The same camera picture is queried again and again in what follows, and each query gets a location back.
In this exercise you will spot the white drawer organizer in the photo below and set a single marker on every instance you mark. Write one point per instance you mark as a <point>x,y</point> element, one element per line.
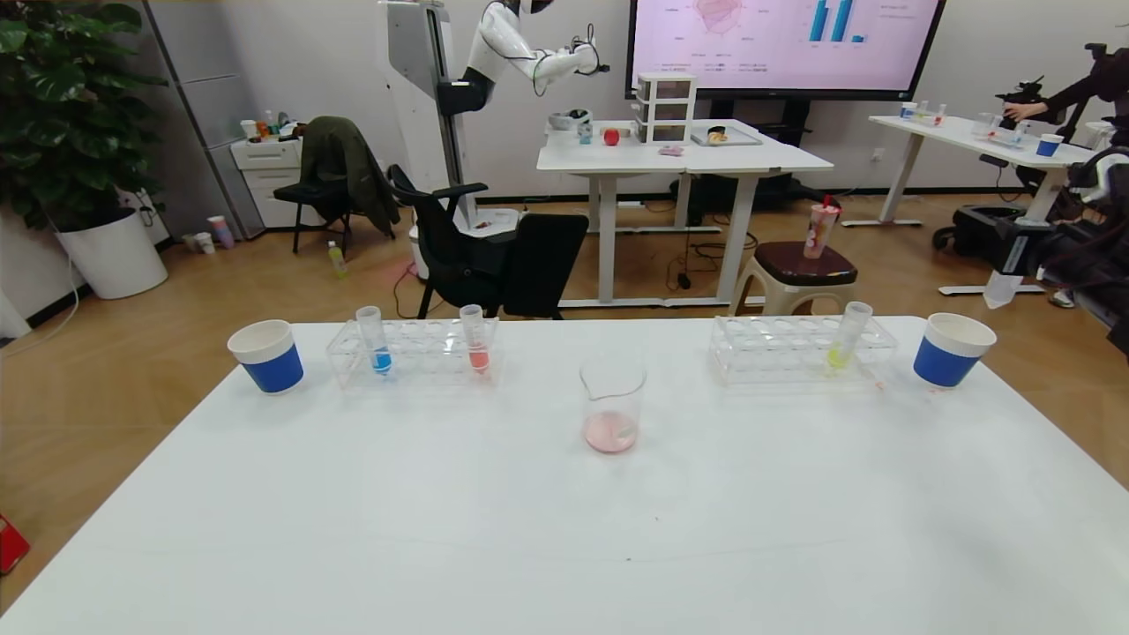
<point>666,106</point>

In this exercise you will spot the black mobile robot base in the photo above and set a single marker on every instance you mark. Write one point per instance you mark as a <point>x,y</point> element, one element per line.
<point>970,234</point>

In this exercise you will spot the clear glass beaker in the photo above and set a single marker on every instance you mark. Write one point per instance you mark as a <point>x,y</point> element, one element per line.
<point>611,428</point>

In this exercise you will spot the olive green jacket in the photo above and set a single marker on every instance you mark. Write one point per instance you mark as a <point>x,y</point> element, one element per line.
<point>348,168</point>

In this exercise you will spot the clear acrylic tube rack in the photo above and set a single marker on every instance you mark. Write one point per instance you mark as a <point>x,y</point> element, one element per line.
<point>423,353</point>
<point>776,348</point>

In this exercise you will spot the grey tray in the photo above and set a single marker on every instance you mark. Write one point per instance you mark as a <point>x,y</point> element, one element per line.
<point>741,138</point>

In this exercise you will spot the small glass cup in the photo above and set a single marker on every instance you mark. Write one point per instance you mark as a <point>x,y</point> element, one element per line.
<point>585,134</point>

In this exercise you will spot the pink paper cup stack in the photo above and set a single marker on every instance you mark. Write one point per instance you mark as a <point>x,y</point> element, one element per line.
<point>220,231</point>

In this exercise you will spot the black side chair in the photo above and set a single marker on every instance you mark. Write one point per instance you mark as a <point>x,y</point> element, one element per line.
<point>300,192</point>

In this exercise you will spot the black distant robot arm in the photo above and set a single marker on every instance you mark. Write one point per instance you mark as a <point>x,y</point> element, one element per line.
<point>1028,93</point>

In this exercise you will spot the white humanoid robot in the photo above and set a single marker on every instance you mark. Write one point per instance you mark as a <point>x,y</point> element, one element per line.
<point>503,40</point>
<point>414,53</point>

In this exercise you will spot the white drawer cabinet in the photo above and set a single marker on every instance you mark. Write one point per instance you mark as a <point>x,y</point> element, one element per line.
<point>265,176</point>

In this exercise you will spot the long white desk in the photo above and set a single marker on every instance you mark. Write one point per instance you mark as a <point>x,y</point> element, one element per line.
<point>953,132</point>

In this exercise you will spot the white standing desk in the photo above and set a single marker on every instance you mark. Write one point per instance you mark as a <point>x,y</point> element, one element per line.
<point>758,159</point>
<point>609,159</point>

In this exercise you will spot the grey tall cabinet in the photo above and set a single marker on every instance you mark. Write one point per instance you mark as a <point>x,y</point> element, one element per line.
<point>212,106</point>

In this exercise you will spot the green potted plant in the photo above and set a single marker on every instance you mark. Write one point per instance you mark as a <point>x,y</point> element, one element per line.
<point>62,106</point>

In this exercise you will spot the person in red trousers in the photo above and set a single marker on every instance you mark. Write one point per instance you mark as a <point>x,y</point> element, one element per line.
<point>1085,88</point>

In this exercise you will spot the blue pigment test tube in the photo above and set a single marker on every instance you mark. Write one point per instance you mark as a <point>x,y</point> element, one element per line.
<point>379,357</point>

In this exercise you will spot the large wall screen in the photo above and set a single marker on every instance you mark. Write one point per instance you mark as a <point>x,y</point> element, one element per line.
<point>750,44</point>

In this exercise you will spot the black office chair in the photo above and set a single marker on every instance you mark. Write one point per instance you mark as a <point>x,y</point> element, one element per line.
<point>538,265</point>

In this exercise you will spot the white plant pot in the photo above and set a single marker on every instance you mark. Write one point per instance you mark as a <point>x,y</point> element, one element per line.
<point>110,260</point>

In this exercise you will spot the small clear tube rack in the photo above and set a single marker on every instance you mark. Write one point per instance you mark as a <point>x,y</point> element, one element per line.
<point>1001,134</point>

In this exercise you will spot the red cardboard box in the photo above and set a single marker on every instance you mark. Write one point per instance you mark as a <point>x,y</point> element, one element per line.
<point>11,542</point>

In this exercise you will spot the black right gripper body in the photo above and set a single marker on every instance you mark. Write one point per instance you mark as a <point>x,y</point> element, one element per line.
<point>1014,251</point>

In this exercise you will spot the green drink bottle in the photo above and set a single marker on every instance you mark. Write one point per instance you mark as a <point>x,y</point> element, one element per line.
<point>336,260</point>

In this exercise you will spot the grey bowl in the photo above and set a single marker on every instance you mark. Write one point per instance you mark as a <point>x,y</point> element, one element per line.
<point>561,121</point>

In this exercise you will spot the drink cup with straw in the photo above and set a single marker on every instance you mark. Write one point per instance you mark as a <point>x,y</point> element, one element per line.
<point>820,231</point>

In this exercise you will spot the yellow pigment test tube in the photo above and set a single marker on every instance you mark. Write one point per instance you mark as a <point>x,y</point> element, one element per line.
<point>845,339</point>

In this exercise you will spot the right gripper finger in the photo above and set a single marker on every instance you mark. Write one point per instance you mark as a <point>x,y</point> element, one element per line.
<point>976,239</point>
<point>1043,249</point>

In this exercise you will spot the black tripod stand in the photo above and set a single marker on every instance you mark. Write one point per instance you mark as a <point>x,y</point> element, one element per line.
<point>1102,53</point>

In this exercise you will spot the blue white paper cup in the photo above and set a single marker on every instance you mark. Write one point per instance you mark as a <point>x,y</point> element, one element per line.
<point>948,362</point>
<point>269,362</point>

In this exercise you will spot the brown top stool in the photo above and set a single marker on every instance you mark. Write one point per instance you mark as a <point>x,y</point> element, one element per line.
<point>807,265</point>

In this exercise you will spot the small white paper cup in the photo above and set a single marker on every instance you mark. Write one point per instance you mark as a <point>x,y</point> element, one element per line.
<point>205,242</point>

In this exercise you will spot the red pigment test tube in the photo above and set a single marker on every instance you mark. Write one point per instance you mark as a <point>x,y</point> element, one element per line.
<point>478,357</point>
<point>1003,289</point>

